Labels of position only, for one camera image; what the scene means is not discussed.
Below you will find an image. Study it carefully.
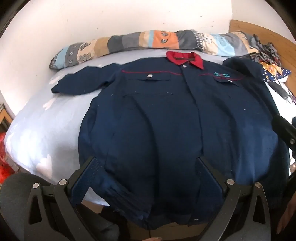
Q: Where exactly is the wooden furniture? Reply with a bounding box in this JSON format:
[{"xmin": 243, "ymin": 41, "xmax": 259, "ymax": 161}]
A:
[{"xmin": 0, "ymin": 103, "xmax": 13, "ymax": 132}]

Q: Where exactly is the patchwork quilt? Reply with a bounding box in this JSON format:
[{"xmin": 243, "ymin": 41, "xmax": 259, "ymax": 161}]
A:
[{"xmin": 48, "ymin": 29, "xmax": 263, "ymax": 70}]

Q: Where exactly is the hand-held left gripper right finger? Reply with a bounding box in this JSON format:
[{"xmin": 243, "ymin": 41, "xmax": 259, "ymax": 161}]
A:
[{"xmin": 194, "ymin": 156, "xmax": 272, "ymax": 241}]

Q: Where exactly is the wooden headboard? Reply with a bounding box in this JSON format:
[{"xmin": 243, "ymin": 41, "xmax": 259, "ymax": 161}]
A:
[{"xmin": 228, "ymin": 20, "xmax": 296, "ymax": 70}]

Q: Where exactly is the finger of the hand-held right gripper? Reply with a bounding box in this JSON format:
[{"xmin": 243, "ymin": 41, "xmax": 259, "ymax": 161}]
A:
[{"xmin": 272, "ymin": 113, "xmax": 296, "ymax": 151}]

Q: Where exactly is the pile of patterned cloth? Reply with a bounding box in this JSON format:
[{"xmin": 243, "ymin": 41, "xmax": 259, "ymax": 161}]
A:
[{"xmin": 248, "ymin": 34, "xmax": 296, "ymax": 105}]

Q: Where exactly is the person's right forearm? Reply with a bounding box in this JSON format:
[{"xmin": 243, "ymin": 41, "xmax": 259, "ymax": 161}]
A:
[{"xmin": 276, "ymin": 197, "xmax": 296, "ymax": 235}]

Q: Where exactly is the red plastic bag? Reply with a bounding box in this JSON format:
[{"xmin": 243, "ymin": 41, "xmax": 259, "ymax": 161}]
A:
[{"xmin": 0, "ymin": 133, "xmax": 14, "ymax": 186}]

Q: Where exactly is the navy jacket with red collar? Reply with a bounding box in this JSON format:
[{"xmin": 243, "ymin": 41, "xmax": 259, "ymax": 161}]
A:
[{"xmin": 51, "ymin": 51, "xmax": 290, "ymax": 231}]

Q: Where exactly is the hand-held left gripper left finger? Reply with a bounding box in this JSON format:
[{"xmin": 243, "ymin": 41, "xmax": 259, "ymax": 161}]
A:
[{"xmin": 23, "ymin": 156, "xmax": 105, "ymax": 241}]

